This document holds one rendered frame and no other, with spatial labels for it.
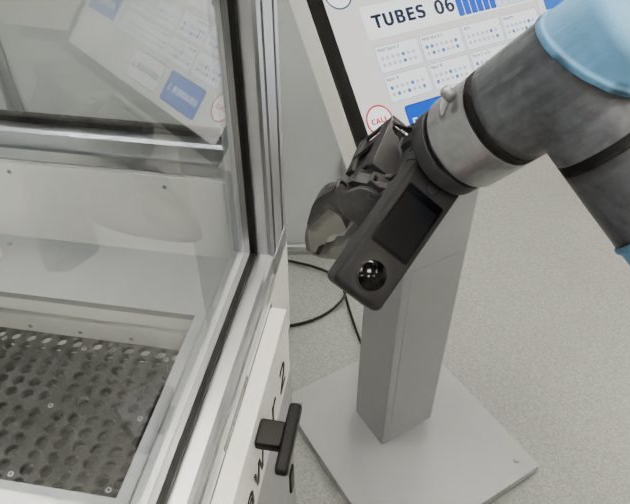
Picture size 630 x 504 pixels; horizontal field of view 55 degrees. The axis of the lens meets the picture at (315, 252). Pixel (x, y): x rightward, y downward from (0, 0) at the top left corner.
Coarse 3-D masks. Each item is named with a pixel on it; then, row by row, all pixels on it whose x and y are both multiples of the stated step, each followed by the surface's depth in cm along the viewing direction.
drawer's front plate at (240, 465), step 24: (264, 336) 63; (264, 360) 61; (288, 360) 72; (264, 384) 59; (240, 408) 57; (264, 408) 59; (240, 432) 55; (240, 456) 53; (264, 456) 62; (240, 480) 52
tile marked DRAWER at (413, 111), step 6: (438, 96) 84; (420, 102) 83; (426, 102) 83; (432, 102) 83; (408, 108) 82; (414, 108) 82; (420, 108) 83; (426, 108) 83; (408, 114) 82; (414, 114) 82; (420, 114) 83; (408, 120) 82; (414, 120) 82
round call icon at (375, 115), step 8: (376, 104) 80; (384, 104) 80; (368, 112) 79; (376, 112) 80; (384, 112) 80; (368, 120) 79; (376, 120) 80; (384, 120) 80; (368, 128) 79; (376, 128) 80
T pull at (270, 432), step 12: (300, 408) 59; (264, 420) 58; (276, 420) 58; (288, 420) 57; (264, 432) 57; (276, 432) 57; (288, 432) 56; (264, 444) 56; (276, 444) 56; (288, 444) 56; (288, 456) 55; (276, 468) 54; (288, 468) 54
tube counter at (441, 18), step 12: (432, 0) 84; (444, 0) 85; (456, 0) 86; (468, 0) 87; (480, 0) 88; (492, 0) 89; (504, 0) 90; (516, 0) 90; (528, 0) 91; (444, 12) 85; (456, 12) 86; (468, 12) 87; (480, 12) 88
